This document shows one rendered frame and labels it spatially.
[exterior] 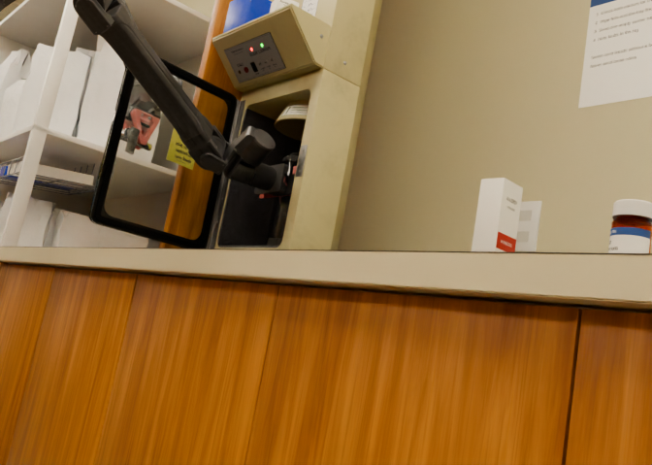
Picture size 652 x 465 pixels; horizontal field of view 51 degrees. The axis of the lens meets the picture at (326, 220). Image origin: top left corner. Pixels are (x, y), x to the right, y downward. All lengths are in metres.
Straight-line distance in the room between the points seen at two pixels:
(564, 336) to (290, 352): 0.39
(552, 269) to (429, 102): 1.29
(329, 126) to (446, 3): 0.64
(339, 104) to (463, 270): 0.89
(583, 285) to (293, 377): 0.42
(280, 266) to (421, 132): 1.02
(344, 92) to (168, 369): 0.73
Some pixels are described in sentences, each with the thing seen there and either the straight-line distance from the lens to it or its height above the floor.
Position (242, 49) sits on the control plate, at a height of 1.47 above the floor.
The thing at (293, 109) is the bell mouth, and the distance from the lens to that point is 1.60.
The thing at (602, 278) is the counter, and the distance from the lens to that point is 0.61.
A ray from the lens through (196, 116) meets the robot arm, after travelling 1.46.
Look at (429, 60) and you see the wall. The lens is 1.95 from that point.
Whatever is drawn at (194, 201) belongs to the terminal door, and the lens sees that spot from 1.64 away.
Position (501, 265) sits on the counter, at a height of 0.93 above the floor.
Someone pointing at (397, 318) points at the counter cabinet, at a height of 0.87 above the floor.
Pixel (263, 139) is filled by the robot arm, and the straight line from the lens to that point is 1.47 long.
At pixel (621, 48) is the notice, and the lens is 1.61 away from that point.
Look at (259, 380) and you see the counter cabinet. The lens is 0.96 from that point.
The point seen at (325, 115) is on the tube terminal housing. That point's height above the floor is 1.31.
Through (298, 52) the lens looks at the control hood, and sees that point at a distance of 1.53.
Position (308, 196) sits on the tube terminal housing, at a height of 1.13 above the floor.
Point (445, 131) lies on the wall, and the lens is 1.81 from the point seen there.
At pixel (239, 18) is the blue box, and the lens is 1.69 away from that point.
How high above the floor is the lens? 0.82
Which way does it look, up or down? 11 degrees up
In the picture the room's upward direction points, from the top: 10 degrees clockwise
